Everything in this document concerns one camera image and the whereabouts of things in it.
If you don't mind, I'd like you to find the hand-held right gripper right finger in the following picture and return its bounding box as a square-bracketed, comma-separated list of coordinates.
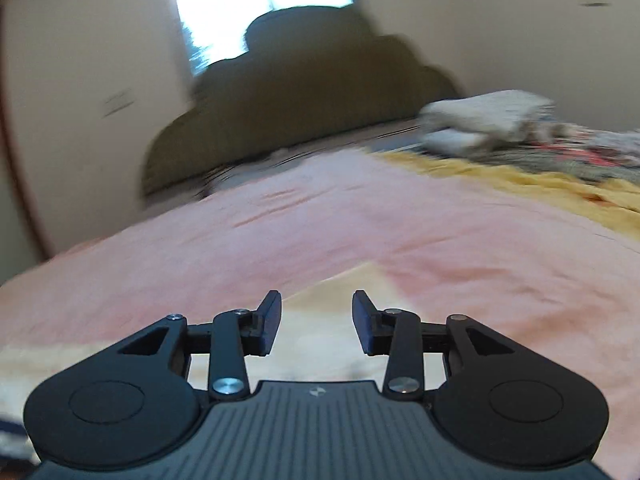
[352, 290, 521, 403]

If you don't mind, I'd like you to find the cream white towel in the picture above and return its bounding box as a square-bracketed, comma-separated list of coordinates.
[0, 262, 416, 461]

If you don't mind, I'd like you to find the yellow blanket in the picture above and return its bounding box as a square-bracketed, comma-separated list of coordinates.
[370, 150, 640, 241]

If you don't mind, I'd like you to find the white folded pillow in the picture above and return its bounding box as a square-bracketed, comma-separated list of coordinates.
[417, 90, 556, 153]

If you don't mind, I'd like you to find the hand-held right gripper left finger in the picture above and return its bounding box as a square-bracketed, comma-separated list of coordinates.
[117, 290, 283, 402]

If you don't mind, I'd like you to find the pink blanket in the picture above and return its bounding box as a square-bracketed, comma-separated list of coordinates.
[0, 150, 640, 480]

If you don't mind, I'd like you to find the olive padded headboard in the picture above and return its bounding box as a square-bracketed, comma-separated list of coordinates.
[140, 5, 463, 201]

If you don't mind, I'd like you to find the patterned grey red blanket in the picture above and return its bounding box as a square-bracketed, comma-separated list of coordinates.
[480, 120, 640, 186]

